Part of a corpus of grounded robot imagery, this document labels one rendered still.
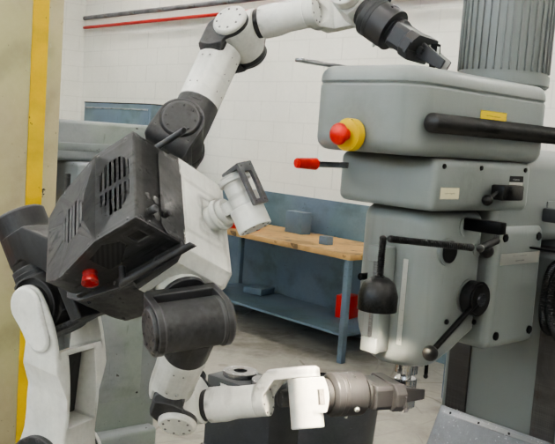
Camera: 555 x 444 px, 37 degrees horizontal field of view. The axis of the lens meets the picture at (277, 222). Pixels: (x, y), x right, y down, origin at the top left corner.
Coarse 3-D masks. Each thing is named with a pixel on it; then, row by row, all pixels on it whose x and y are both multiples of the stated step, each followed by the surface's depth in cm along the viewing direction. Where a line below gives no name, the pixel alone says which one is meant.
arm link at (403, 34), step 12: (384, 12) 165; (396, 12) 165; (372, 24) 166; (384, 24) 165; (396, 24) 163; (408, 24) 167; (372, 36) 168; (384, 36) 167; (396, 36) 163; (408, 36) 160; (420, 36) 161; (384, 48) 170; (396, 48) 164; (408, 48) 161; (420, 60) 167
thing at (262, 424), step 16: (224, 368) 213; (240, 368) 214; (224, 384) 207; (240, 384) 204; (272, 416) 199; (288, 416) 203; (208, 432) 212; (224, 432) 208; (240, 432) 204; (256, 432) 201; (272, 432) 199; (288, 432) 204
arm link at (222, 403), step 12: (204, 384) 169; (192, 396) 164; (204, 396) 165; (216, 396) 164; (228, 396) 164; (240, 396) 163; (192, 408) 163; (204, 408) 164; (216, 408) 164; (228, 408) 163; (240, 408) 162; (252, 408) 162; (204, 420) 166; (216, 420) 165; (228, 420) 165
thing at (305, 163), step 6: (294, 162) 156; (300, 162) 155; (306, 162) 156; (312, 162) 157; (318, 162) 158; (324, 162) 160; (330, 162) 161; (336, 162) 162; (342, 162) 164; (348, 162) 164; (306, 168) 157; (312, 168) 158
